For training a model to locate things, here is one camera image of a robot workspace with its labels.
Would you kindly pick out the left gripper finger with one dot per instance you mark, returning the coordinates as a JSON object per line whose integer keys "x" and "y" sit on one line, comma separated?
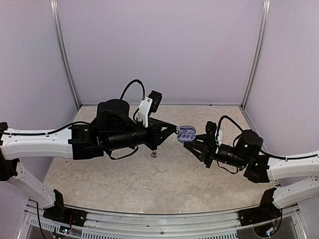
{"x": 166, "y": 124}
{"x": 164, "y": 134}

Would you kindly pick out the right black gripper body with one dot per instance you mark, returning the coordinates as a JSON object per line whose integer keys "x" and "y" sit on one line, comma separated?
{"x": 211, "y": 151}

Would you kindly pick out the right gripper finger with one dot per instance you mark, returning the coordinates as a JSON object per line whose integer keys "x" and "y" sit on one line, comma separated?
{"x": 202, "y": 138}
{"x": 198, "y": 149}

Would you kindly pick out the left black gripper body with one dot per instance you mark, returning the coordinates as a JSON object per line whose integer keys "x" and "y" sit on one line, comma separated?
{"x": 152, "y": 142}

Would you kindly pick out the grey oval earbud case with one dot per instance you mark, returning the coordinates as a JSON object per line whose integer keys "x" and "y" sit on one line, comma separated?
{"x": 187, "y": 134}

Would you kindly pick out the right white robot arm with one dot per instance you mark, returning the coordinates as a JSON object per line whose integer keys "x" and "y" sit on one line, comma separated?
{"x": 245, "y": 155}

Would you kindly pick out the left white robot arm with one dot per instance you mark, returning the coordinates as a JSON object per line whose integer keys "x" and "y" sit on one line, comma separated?
{"x": 111, "y": 129}

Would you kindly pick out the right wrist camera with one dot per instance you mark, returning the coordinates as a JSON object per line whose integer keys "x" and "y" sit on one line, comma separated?
{"x": 213, "y": 134}

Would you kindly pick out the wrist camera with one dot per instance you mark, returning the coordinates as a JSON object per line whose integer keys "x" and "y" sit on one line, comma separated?
{"x": 147, "y": 106}
{"x": 213, "y": 134}

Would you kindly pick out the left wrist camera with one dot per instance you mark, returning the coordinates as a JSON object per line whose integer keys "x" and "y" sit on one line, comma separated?
{"x": 147, "y": 106}

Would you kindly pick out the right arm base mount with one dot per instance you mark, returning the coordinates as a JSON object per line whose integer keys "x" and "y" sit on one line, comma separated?
{"x": 265, "y": 211}

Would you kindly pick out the front aluminium rail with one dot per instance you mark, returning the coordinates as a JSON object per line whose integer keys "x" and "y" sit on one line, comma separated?
{"x": 101, "y": 224}

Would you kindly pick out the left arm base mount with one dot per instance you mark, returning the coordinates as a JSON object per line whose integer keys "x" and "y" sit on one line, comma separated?
{"x": 60, "y": 213}

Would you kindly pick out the left aluminium frame post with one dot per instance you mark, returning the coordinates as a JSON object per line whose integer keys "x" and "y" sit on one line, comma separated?
{"x": 63, "y": 53}

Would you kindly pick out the aluminium frame post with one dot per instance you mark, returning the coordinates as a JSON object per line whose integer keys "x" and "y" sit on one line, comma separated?
{"x": 257, "y": 53}
{"x": 63, "y": 53}

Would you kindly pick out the right aluminium frame post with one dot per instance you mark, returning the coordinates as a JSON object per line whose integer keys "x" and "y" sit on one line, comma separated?
{"x": 257, "y": 53}

